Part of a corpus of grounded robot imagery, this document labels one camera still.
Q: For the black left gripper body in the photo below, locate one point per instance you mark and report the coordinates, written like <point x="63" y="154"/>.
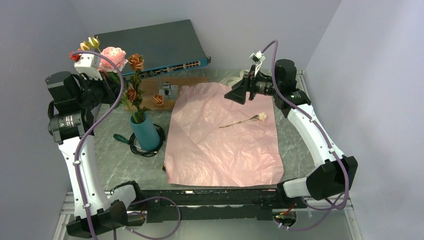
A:
<point x="96" y="91"/>

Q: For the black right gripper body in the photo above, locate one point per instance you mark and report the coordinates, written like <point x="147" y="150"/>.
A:
<point x="263" y="85"/>

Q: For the beige ribbon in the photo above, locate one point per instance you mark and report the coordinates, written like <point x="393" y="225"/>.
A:
<point x="230" y="81"/>

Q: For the small cream rose stem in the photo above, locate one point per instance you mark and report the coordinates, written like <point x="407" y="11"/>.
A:
<point x="260" y="117"/>

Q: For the brown orange rose stem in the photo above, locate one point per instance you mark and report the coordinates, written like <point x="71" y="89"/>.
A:
<point x="132" y="97"/>

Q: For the large pink peony flower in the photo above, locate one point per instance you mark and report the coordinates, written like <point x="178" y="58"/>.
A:
<point x="116" y="55"/>

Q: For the peach rose spray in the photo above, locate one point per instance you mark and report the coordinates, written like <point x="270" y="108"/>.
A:
<point x="92" y="44"/>

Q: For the pink purple wrapping paper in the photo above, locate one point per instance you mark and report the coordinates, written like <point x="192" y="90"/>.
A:
<point x="199" y="153"/>

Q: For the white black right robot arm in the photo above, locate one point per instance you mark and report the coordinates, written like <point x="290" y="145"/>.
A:
<point x="334" y="171"/>

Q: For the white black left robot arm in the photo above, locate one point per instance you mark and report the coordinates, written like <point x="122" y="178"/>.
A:
<point x="71" y="125"/>

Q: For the teal vase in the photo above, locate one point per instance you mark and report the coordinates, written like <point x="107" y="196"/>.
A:
<point x="145" y="133"/>

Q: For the fallen orange rose head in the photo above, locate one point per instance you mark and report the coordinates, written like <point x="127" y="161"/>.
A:
<point x="158" y="99"/>

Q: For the grey metal stand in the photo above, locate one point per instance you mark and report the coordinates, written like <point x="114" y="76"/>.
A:
<point x="169" y="91"/>

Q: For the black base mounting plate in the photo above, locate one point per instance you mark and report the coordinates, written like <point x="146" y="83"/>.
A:
<point x="165" y="209"/>

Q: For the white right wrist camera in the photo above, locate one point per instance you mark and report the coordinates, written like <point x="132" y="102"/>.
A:
<point x="258" y="58"/>

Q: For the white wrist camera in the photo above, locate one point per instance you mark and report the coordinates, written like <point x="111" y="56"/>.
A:
<point x="87" y="66"/>
<point x="258" y="58"/>

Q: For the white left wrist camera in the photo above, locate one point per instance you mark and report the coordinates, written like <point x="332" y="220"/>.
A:
<point x="87" y="66"/>

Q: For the green handled screwdriver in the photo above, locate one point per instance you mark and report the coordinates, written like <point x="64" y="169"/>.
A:
<point x="121" y="138"/>

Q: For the grey teal network switch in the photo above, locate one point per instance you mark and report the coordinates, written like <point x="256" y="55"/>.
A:
<point x="166" y="48"/>

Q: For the aluminium frame rail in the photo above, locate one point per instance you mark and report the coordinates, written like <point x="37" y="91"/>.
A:
<point x="331" y="205"/>

